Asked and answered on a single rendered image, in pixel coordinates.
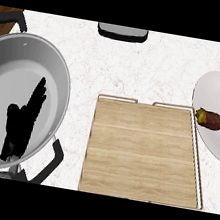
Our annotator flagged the wooden tray with white rim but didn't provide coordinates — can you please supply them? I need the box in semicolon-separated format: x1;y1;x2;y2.
76;90;220;213

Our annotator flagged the brown sweet potato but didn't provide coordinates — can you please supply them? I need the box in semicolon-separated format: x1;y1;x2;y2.
192;106;220;132

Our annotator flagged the white plate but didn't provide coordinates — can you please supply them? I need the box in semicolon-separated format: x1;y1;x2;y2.
181;67;220;165

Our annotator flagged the grey and black appliance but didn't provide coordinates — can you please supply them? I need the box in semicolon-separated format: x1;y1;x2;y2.
95;22;150;46

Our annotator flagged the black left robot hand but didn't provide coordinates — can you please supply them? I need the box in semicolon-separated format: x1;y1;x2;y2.
0;72;50;167

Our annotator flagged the large silver pot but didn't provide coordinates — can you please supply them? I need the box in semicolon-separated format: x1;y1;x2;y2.
0;8;87;189

